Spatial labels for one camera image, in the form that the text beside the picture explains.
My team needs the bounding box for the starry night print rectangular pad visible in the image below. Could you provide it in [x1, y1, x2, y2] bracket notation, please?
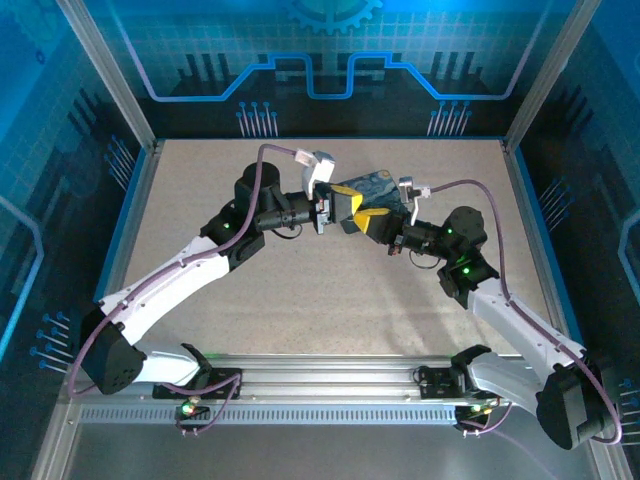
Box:
[343, 168, 409, 215]

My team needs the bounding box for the small lit circuit board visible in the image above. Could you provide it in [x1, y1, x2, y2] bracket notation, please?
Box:
[175, 397, 211, 421]
[462, 402, 496, 421]

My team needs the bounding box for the grey metal base panel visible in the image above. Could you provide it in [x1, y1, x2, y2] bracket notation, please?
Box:
[59, 422, 609, 480]

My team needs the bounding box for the aluminium table side rail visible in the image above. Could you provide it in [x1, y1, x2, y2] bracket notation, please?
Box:
[499, 138, 589, 361]
[82, 139, 166, 364]

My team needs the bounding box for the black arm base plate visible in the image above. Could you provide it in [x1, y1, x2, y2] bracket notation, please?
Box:
[151, 366, 245, 401]
[415, 364, 481, 401]

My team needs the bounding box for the aluminium frame post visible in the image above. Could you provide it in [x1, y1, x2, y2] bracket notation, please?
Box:
[502, 0, 587, 151]
[55, 0, 164, 151]

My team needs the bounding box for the slotted grey cable duct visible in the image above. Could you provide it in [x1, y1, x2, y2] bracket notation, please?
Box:
[78, 405, 464, 426]

